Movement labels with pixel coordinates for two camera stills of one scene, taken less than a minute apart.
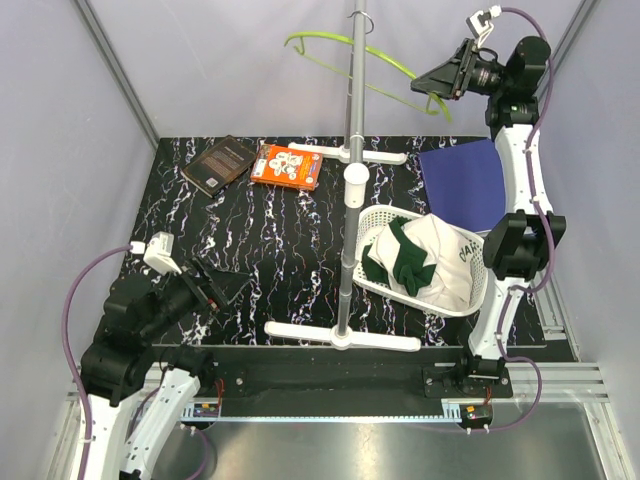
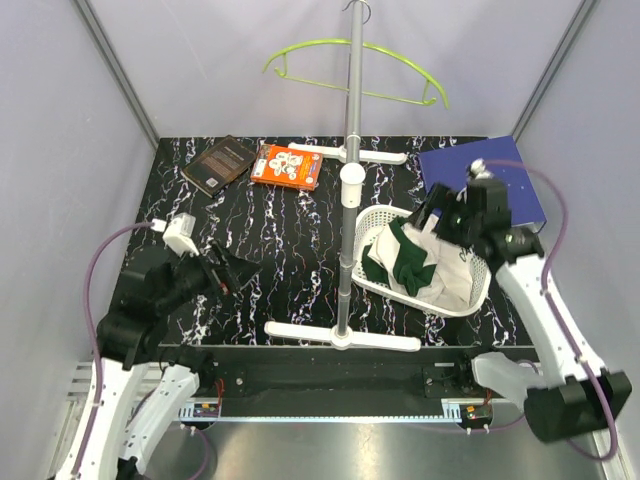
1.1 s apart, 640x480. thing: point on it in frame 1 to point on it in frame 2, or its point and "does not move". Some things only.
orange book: [284, 166] does not move
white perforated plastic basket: [372, 217] does not move
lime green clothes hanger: [394, 62] to [423, 72]
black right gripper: [450, 78] to [446, 200]
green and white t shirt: [422, 257] does not move
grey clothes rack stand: [357, 159] does not move
